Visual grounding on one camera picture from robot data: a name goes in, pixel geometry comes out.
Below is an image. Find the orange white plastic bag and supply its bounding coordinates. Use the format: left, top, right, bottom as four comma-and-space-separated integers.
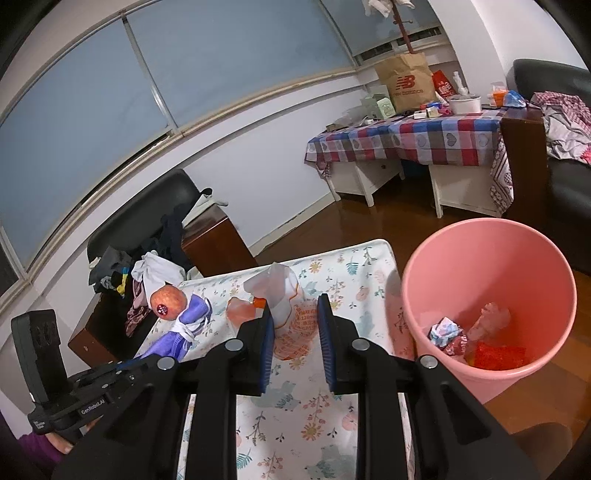
225, 263, 318, 361

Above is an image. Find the purple cloth bundle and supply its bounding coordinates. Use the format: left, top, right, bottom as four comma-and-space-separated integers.
140, 294, 212, 362

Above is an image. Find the blue white paper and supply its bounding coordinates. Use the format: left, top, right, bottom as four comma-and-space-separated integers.
428, 317, 463, 349

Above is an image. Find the dark red wrapper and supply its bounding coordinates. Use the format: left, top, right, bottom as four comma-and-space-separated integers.
443, 334, 469, 357

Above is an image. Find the red foam fruit net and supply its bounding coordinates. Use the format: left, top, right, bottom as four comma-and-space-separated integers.
474, 342, 527, 371

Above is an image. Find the pink plastic trash bin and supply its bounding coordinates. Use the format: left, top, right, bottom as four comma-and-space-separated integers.
401, 218, 577, 403

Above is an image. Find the left hand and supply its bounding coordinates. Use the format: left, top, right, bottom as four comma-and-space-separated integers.
45, 416, 100, 455

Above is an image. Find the red apple with sticker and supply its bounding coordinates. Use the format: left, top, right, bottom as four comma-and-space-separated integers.
150, 284, 187, 321

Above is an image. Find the floral tablecloth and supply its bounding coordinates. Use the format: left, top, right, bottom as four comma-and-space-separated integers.
133, 238, 417, 480

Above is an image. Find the dark wooden side cabinet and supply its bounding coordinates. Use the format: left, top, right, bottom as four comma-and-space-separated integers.
181, 205, 257, 277

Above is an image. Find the white cloth garment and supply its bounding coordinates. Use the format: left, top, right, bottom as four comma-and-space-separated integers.
131, 250, 186, 301

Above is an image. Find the black leather chair left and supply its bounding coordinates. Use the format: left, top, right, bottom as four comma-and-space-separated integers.
87, 169, 202, 285

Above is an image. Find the green tissue box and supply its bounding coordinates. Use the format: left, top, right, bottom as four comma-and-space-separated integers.
362, 94, 397, 120

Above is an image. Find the plaid checkered tablecloth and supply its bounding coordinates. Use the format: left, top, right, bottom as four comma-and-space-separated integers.
303, 109, 516, 213

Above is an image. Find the brown paper shopping bag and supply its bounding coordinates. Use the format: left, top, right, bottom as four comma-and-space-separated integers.
375, 53, 437, 113

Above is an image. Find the white bowl container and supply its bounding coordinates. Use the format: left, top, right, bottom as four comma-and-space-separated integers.
448, 94, 482, 115

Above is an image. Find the red snack packet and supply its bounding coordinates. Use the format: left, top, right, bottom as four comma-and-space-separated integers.
432, 70, 457, 103

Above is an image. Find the dark wooden armrest table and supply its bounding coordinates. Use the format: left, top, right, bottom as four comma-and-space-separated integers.
501, 107, 549, 229

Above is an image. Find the black leather sofa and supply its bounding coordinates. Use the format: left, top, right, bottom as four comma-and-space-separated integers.
512, 58, 591, 241

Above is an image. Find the pile of patterned clothes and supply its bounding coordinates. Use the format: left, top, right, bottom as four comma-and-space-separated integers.
531, 91, 591, 165

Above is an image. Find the wooden coat rack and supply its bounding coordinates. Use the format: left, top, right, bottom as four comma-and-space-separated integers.
362, 0, 415, 53

